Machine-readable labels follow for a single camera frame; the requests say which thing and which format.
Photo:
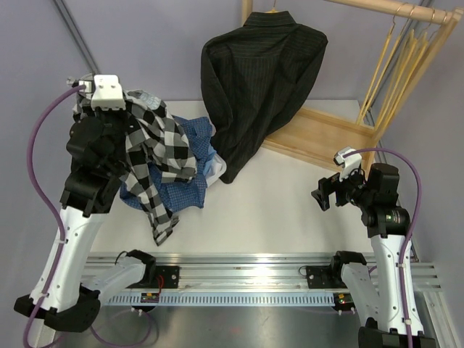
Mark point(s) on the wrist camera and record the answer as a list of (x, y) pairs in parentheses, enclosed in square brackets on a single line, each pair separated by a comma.
[(348, 160), (102, 92)]

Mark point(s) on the aluminium rail base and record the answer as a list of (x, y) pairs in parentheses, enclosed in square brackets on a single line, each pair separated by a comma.
[(248, 272)]

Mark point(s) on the yellow hanger of blue shirt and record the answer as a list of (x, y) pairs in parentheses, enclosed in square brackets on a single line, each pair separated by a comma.
[(410, 55)]

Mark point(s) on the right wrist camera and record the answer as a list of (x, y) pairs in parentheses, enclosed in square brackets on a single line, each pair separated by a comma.
[(348, 160)]

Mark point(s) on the hanger of black shirt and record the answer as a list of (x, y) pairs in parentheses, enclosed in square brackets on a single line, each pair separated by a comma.
[(273, 9)]

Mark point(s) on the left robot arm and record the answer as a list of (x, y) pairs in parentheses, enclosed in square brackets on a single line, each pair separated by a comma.
[(60, 299)]

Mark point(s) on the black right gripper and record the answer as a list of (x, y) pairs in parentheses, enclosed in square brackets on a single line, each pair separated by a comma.
[(327, 186)]

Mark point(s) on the black white checkered shirt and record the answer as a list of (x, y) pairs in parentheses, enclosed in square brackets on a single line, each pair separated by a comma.
[(156, 156)]

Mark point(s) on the light blue shirt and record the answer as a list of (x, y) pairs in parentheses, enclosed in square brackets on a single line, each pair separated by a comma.
[(211, 152)]

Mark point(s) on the hanger of plaid shirt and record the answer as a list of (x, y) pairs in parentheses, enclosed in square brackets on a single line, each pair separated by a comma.
[(408, 57)]

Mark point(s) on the aluminium corner frame post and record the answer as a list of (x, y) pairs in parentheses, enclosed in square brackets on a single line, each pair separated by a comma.
[(76, 35)]

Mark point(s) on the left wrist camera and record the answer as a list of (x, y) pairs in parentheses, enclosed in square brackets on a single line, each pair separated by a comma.
[(102, 92)]

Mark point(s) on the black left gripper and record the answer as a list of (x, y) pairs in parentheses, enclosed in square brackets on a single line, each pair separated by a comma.
[(122, 112)]

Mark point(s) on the white slotted cable duct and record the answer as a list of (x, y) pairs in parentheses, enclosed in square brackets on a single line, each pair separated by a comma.
[(232, 299)]

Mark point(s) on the hanger of checkered shirt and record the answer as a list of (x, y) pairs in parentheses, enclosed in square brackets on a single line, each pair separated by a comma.
[(388, 49)]

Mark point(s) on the wooden clothes rack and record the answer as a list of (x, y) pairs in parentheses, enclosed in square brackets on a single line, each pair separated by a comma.
[(314, 136)]

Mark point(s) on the yellow hanger of white shirt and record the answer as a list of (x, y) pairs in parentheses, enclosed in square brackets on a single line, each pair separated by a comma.
[(435, 43)]

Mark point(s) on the blue plaid shirt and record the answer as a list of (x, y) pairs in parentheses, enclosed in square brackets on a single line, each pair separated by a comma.
[(179, 195)]

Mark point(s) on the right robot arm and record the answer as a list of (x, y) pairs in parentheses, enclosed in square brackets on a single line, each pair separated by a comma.
[(387, 311)]

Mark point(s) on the black pinstripe shirt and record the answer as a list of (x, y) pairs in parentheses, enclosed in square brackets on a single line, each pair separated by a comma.
[(254, 79)]

